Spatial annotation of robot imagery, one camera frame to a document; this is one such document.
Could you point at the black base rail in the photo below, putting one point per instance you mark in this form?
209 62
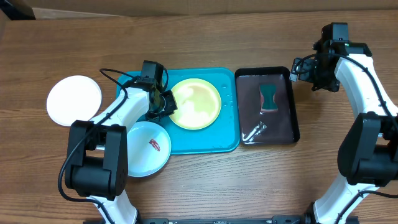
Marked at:
280 219

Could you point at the cardboard panel at back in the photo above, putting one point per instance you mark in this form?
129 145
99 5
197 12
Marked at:
204 7

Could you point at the light blue plate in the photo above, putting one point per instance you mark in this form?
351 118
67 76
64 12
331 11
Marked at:
146 155

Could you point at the teal plastic tray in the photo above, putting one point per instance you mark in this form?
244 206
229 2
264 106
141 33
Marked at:
223 135

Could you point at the dark object top-left corner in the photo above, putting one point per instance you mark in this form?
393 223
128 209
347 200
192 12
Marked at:
17 10

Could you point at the yellow-green plate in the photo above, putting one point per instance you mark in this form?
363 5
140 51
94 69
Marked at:
198 104

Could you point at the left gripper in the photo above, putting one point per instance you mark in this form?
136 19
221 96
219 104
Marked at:
172 106

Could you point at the white plate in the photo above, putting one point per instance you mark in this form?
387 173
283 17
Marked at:
74 98

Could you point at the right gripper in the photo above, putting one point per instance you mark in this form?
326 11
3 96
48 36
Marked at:
306 66

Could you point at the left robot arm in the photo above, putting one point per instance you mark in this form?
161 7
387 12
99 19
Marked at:
96 167

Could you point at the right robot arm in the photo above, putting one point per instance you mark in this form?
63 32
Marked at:
367 157

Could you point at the green scrubbing sponge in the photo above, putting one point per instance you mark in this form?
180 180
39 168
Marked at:
267 94

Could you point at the black water tray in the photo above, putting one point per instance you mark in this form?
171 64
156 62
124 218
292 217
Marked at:
279 127

